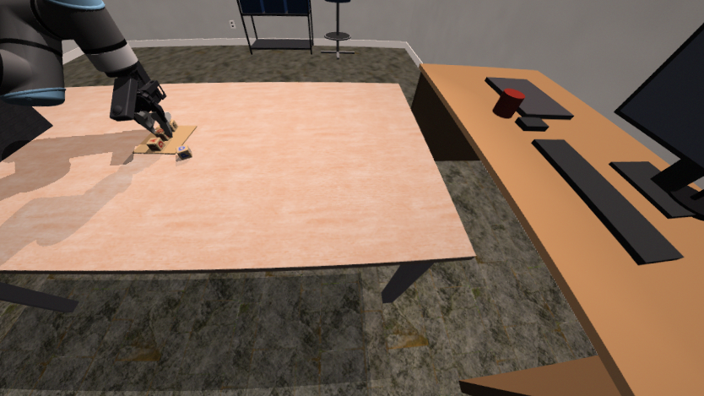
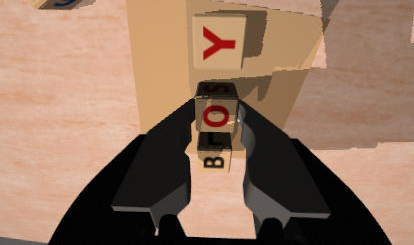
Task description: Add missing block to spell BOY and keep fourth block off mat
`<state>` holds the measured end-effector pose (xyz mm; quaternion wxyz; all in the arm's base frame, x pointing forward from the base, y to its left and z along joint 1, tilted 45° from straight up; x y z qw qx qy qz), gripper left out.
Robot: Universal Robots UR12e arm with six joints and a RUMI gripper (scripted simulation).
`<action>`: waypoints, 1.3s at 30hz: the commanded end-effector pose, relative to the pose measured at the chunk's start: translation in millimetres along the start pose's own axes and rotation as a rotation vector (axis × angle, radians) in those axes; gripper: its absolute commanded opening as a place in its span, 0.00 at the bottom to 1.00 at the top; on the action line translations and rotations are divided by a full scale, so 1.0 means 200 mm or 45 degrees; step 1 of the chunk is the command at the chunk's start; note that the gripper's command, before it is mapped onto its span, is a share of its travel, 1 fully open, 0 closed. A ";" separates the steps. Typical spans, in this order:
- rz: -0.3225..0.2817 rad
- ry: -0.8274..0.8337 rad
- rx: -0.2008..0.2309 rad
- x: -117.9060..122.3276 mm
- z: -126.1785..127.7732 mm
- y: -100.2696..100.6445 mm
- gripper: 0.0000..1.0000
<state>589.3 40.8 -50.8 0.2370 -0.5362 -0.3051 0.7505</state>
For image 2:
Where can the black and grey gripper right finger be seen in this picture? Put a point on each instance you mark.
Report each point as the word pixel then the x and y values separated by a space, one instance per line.
pixel 285 180

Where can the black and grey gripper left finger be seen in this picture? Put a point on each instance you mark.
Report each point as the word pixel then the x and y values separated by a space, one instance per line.
pixel 149 178

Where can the tan mat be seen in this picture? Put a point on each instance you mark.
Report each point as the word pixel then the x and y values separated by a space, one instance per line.
pixel 280 48

